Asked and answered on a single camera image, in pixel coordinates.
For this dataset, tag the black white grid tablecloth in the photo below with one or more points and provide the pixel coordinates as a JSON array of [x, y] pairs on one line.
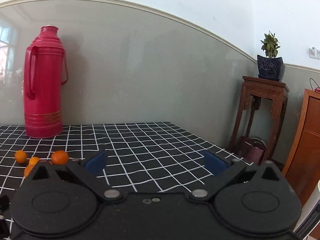
[[156, 156]]

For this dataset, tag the white wall socket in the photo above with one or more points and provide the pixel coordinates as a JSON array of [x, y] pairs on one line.
[[314, 53]]

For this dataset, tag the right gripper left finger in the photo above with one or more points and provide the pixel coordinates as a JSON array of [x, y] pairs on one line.
[[86, 172]]

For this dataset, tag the carved wooden plant stand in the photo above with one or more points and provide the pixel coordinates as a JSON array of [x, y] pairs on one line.
[[265, 102]]

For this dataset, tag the red thermos flask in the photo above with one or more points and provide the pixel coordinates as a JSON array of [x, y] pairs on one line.
[[45, 71]]

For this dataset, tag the brown wooden cabinet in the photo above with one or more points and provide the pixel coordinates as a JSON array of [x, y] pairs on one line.
[[302, 166]]

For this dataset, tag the dark red bag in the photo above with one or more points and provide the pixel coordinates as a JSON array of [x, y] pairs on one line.
[[252, 149]]

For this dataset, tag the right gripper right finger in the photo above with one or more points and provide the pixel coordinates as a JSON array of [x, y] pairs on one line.
[[224, 172]]

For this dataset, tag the larger orange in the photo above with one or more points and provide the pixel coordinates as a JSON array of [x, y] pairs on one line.
[[59, 157]]

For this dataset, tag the potted green plant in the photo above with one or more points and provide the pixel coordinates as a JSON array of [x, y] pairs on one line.
[[270, 66]]

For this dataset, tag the white electric heater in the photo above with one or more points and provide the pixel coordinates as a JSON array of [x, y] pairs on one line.
[[309, 217]]

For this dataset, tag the small orange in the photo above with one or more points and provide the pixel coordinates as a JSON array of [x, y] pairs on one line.
[[20, 157], [27, 170], [33, 160]]

